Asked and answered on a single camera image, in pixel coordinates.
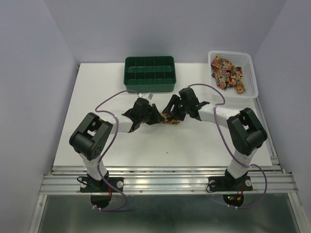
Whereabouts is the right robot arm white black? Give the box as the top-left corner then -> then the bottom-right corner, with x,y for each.
163,87 -> 267,191

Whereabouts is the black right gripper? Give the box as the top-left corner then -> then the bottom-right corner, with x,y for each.
161,94 -> 189,121

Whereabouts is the paisley flamingo patterned tie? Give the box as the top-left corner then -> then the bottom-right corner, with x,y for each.
160,113 -> 180,125

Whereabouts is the colourful patterned tie in basket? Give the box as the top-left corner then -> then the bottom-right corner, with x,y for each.
211,55 -> 246,94

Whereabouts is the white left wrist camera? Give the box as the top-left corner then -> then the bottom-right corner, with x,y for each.
138,92 -> 153,101

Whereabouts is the green divided plastic tray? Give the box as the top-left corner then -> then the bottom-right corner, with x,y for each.
123,56 -> 176,93

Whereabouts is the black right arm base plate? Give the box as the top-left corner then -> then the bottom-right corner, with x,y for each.
207,176 -> 253,193

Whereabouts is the aluminium mounting rail frame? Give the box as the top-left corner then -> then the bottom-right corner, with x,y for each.
29,97 -> 307,233

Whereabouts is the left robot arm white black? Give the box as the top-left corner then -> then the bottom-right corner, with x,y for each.
69,98 -> 164,191

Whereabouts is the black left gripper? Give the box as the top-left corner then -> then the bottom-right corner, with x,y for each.
139,103 -> 165,125

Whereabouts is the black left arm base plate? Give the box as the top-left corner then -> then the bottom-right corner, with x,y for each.
77,176 -> 124,193

